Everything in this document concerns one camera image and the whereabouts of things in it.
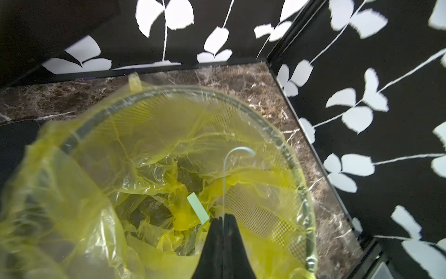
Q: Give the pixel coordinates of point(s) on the black flat monitor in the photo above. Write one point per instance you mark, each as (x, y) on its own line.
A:
(33, 32)

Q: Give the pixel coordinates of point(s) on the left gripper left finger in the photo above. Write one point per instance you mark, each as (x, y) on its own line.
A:
(210, 265)

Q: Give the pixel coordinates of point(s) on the yellow plastic bin liner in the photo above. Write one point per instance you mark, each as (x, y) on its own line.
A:
(56, 223)

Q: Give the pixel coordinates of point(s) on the black monitor stand base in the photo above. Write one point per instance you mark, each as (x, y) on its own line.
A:
(15, 136)

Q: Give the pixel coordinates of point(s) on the mesh trash bin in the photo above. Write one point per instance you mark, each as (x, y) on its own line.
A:
(149, 150)

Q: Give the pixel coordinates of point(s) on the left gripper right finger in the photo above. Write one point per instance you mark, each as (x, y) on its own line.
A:
(236, 263)

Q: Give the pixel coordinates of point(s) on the sticky note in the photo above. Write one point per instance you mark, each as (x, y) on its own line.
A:
(198, 208)

